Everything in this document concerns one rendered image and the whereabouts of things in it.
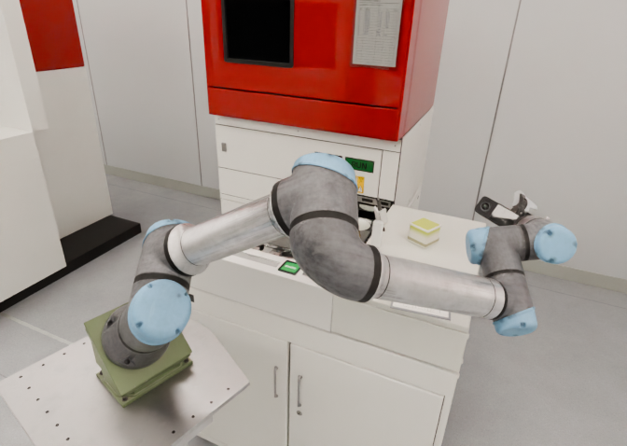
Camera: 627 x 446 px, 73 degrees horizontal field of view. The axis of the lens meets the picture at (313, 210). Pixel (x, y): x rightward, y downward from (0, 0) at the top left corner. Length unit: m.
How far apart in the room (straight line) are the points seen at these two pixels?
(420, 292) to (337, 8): 1.08
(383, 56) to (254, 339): 1.01
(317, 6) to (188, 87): 2.48
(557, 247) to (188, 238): 0.72
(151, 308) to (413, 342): 0.65
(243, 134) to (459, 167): 1.75
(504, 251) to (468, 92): 2.20
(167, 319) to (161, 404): 0.26
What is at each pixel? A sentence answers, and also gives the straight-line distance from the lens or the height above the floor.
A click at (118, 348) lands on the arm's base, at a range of 1.05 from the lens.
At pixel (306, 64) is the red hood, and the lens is 1.62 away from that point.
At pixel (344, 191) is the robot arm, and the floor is 1.37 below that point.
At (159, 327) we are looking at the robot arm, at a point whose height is 1.07.
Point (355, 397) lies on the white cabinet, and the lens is 1.38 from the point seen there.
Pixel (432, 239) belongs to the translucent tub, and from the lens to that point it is 1.40.
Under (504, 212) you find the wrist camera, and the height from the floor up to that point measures 1.22.
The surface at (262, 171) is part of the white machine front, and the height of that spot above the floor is 1.00.
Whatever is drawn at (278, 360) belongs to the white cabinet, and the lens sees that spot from 1.41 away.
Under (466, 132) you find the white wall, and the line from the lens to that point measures 3.09.
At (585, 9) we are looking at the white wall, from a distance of 3.01.
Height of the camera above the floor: 1.64
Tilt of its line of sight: 25 degrees down
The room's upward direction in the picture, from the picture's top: 2 degrees clockwise
